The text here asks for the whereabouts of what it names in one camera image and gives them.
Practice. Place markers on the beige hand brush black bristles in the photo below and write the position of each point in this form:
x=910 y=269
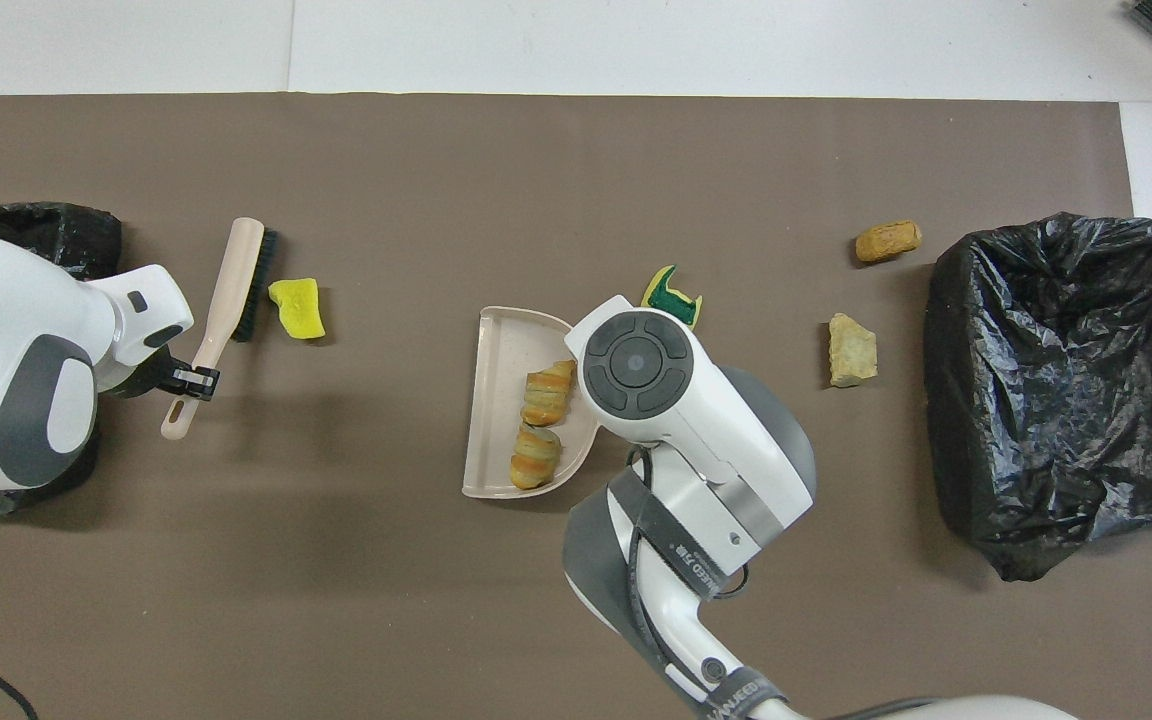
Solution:
x=226 y=290

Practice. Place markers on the black trash bag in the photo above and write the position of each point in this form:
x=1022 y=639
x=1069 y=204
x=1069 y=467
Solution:
x=66 y=230
x=1056 y=400

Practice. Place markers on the bread chunk with orange crust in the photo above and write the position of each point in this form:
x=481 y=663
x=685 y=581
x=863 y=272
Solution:
x=548 y=394
x=535 y=458

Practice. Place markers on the orange brown sponge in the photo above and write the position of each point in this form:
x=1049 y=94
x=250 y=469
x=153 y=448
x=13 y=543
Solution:
x=888 y=241

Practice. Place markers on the right black trash bag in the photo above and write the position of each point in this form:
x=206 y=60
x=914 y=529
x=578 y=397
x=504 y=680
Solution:
x=1056 y=400

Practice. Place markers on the beige plastic dustpan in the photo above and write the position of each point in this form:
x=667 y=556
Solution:
x=496 y=400

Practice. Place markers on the brown table mat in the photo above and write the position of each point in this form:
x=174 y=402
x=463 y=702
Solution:
x=336 y=600

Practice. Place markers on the left black trash bag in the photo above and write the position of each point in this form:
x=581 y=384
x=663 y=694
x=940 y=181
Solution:
x=66 y=230

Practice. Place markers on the yellow and green sponge piece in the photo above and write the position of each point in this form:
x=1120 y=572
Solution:
x=674 y=300

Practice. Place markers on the large yellow sponge chunk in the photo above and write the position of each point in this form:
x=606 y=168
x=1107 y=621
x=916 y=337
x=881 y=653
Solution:
x=298 y=310

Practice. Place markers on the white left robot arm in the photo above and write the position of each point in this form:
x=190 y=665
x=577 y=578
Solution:
x=6 y=330

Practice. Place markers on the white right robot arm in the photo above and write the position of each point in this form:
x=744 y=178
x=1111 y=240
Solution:
x=696 y=430

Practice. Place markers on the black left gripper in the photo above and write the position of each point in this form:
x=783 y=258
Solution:
x=148 y=378

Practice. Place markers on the pale yellow sponge chunk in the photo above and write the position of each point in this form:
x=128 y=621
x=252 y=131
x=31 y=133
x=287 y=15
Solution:
x=852 y=350

